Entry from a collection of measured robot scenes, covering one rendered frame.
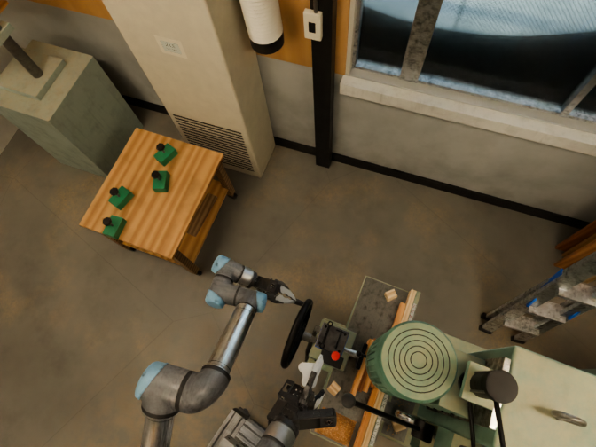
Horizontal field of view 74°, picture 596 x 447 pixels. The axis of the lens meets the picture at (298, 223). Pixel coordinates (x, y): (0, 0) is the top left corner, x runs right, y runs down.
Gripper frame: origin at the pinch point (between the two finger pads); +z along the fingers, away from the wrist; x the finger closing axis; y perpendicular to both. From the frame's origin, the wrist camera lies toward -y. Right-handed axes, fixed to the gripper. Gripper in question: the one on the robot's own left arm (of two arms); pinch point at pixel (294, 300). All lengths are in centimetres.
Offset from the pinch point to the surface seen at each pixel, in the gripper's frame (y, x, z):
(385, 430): -22, 31, 44
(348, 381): -21.1, 20.8, 23.0
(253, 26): -8, -92, -66
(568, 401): -95, 8, 27
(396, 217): 57, -86, 68
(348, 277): 64, -38, 55
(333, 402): -19.8, 29.2, 20.7
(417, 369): -78, 13, 1
